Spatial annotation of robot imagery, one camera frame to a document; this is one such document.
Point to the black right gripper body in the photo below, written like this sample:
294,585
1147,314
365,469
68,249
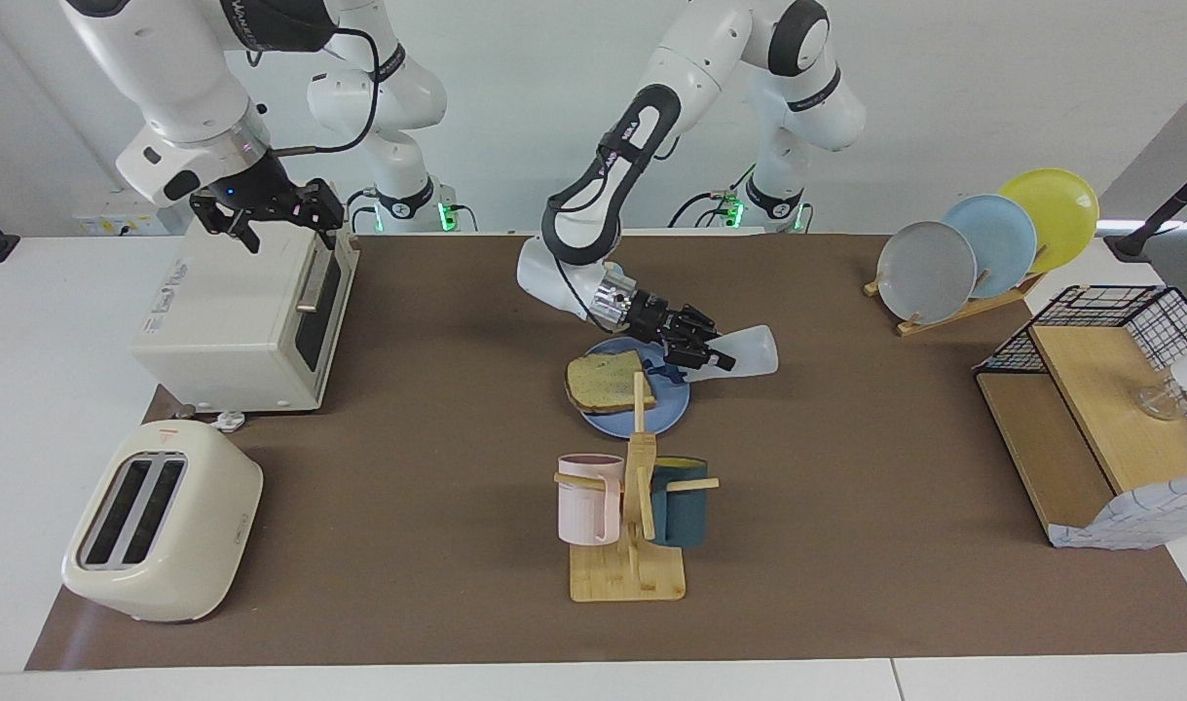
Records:
254,190

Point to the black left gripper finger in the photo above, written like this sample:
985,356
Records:
695,321
695,355

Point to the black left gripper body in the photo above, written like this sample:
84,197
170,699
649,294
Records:
654,319

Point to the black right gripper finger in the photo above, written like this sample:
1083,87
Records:
322,206
225,219

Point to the squeeze bottle with blue cap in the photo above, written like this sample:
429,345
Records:
754,352

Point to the bread slice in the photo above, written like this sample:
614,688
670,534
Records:
603,382

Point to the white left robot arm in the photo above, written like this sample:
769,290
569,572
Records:
671,78

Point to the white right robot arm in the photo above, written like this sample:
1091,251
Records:
165,68

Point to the grey plate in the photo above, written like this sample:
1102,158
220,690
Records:
929,273

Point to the wooden plate rack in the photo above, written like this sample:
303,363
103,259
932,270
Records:
953,313

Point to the light blue plate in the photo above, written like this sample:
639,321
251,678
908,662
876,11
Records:
1002,243

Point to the yellow plate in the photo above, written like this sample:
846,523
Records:
1056,214

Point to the white toaster oven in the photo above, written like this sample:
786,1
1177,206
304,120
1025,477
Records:
233,312

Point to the dark teal mug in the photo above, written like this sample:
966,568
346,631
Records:
681,516

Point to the pink mug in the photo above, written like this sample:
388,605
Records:
583,506

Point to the white power plug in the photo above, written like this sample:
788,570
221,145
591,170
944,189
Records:
229,422

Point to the wooden mug tree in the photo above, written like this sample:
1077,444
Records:
627,579

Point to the cream toaster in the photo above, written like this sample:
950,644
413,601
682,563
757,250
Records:
165,545

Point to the brown table mat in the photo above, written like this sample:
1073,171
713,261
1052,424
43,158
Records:
408,545

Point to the wooden shelf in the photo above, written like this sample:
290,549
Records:
1031,438

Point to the clear glass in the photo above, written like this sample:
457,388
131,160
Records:
1160,401

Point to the white patterned cloth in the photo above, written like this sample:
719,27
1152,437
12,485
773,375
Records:
1138,511

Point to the white wall outlet box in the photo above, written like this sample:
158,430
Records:
116,219

